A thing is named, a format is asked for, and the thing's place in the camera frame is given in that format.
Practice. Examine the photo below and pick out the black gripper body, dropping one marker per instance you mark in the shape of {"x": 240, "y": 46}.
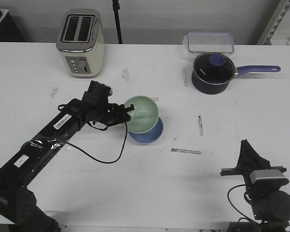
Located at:
{"x": 100, "y": 110}
{"x": 245, "y": 175}

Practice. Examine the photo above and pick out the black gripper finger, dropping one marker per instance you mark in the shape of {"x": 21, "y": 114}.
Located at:
{"x": 125, "y": 109}
{"x": 254, "y": 159}
{"x": 121, "y": 119}
{"x": 243, "y": 160}

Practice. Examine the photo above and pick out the light green bowl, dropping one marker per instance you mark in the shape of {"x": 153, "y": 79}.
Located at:
{"x": 144, "y": 116}

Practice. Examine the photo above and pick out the light blue bowl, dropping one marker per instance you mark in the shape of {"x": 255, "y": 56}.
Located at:
{"x": 149, "y": 136}

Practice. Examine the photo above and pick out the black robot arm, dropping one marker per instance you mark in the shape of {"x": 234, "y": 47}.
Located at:
{"x": 271, "y": 211}
{"x": 17, "y": 203}

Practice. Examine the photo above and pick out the cream two-slot toaster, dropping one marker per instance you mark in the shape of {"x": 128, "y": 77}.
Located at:
{"x": 80, "y": 42}

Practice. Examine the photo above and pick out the dark blue saucepan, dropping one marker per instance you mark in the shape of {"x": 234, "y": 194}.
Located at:
{"x": 212, "y": 89}

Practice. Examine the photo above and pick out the glass pot lid blue knob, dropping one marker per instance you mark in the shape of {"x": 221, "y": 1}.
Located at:
{"x": 213, "y": 68}

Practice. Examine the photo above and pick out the clear plastic food container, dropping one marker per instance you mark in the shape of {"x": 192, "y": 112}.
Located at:
{"x": 201, "y": 42}

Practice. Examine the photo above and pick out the black tripod pole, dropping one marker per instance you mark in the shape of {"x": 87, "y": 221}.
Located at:
{"x": 116, "y": 7}

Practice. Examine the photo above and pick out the white slotted shelf rack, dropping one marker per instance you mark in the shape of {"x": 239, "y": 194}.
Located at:
{"x": 277, "y": 29}

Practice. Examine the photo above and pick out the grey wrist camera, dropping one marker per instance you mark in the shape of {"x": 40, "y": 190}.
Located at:
{"x": 273, "y": 177}

